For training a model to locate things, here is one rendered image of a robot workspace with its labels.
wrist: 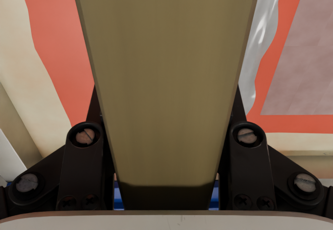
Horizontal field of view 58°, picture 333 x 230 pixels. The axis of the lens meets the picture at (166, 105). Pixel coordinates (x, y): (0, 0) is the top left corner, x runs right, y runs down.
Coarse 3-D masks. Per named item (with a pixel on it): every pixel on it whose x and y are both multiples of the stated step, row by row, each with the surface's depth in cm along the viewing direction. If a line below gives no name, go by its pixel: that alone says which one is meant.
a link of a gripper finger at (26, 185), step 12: (96, 96) 12; (96, 108) 11; (96, 120) 11; (108, 144) 10; (48, 156) 10; (60, 156) 10; (108, 156) 10; (36, 168) 9; (48, 168) 9; (60, 168) 9; (108, 168) 11; (24, 180) 9; (36, 180) 9; (48, 180) 9; (12, 192) 9; (24, 192) 9; (36, 192) 9; (48, 192) 9; (24, 204) 9; (36, 204) 9
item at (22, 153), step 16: (0, 96) 30; (0, 112) 30; (16, 112) 33; (0, 128) 30; (16, 128) 33; (0, 144) 32; (16, 144) 33; (32, 144) 37; (0, 160) 34; (16, 160) 34; (32, 160) 37; (304, 160) 40; (320, 160) 40; (16, 176) 37; (320, 176) 38
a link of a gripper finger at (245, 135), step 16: (240, 128) 10; (256, 128) 10; (240, 144) 10; (256, 144) 10; (240, 160) 9; (256, 160) 9; (240, 176) 9; (256, 176) 9; (224, 192) 11; (240, 192) 8; (256, 192) 8; (272, 192) 8; (224, 208) 10; (240, 208) 8; (256, 208) 8; (272, 208) 8
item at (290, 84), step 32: (32, 0) 24; (64, 0) 24; (288, 0) 24; (320, 0) 24; (32, 32) 26; (64, 32) 26; (288, 32) 26; (320, 32) 26; (64, 64) 28; (288, 64) 29; (320, 64) 29; (64, 96) 32; (256, 96) 32; (288, 96) 32; (320, 96) 32; (288, 128) 36; (320, 128) 36
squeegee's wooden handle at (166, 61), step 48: (96, 0) 4; (144, 0) 4; (192, 0) 4; (240, 0) 4; (96, 48) 5; (144, 48) 5; (192, 48) 5; (240, 48) 5; (144, 96) 6; (192, 96) 6; (144, 144) 7; (192, 144) 7; (144, 192) 8; (192, 192) 8
